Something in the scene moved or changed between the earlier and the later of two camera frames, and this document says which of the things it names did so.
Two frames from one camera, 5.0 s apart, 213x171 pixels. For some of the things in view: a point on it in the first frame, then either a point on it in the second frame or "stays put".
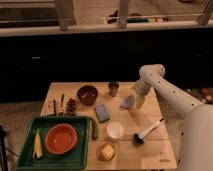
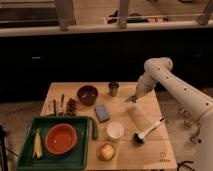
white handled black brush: x=140 y=137 stays put
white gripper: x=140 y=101 to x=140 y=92
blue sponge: x=102 y=113 stays put
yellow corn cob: x=37 y=149 stays put
